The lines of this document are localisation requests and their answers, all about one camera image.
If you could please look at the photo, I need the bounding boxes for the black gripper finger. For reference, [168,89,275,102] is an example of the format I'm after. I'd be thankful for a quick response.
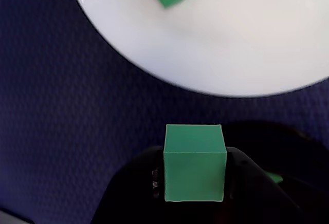
[225,146,310,224]
[90,145,166,224]

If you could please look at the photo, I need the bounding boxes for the white round plate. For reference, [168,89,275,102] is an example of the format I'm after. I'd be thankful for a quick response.
[67,0,329,98]

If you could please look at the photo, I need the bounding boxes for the black metal bucket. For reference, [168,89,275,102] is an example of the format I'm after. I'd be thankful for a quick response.
[221,120,329,224]

